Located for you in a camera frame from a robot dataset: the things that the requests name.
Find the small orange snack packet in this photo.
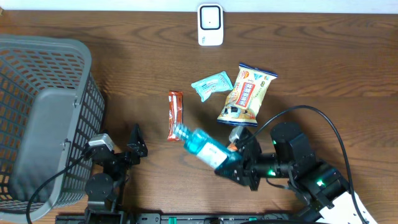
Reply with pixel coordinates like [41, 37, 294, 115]
[227, 143, 238, 152]

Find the teal Listerine mouthwash bottle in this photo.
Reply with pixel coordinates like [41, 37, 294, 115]
[173, 123, 242, 170]

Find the cream snack bag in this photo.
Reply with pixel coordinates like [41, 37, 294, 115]
[217, 63, 278, 127]

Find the long orange snack bar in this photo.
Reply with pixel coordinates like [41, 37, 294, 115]
[167, 91, 183, 141]

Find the light green wet wipes pack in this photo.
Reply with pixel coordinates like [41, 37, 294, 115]
[191, 71, 233, 102]

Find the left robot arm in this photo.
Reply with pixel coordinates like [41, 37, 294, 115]
[83, 124, 148, 223]

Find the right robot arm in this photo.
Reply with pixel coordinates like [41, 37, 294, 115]
[215, 123, 375, 223]

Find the white barcode scanner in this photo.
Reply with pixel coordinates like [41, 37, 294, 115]
[197, 4, 224, 47]

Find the grey plastic shopping basket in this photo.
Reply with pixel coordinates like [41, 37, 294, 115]
[1, 34, 104, 223]

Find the black left camera cable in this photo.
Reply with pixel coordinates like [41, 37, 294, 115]
[25, 154, 88, 224]

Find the black camera cable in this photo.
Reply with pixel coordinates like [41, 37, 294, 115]
[241, 105, 369, 224]
[25, 154, 88, 224]

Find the black right camera cable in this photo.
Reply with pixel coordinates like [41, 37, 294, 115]
[241, 105, 369, 224]

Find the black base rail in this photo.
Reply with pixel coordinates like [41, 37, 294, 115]
[55, 213, 303, 224]

